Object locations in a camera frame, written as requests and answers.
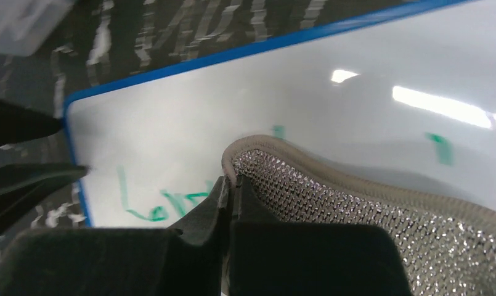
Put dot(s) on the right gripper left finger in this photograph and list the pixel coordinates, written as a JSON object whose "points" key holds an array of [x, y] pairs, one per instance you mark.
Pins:
{"points": [[183, 259]]}

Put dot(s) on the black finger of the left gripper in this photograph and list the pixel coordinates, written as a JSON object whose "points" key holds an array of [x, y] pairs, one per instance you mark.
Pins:
{"points": [[24, 185]]}

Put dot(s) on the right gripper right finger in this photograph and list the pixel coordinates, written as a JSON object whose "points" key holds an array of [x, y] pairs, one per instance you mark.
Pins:
{"points": [[271, 257]]}

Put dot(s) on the silver mesh scrubber pad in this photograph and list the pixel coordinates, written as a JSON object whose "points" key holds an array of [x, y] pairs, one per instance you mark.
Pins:
{"points": [[447, 245]]}

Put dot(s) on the blue framed whiteboard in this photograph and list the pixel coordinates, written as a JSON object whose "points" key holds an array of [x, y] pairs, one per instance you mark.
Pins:
{"points": [[404, 96]]}

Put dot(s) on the clear plastic screw box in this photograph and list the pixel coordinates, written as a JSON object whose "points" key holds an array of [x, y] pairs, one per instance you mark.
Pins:
{"points": [[25, 24]]}

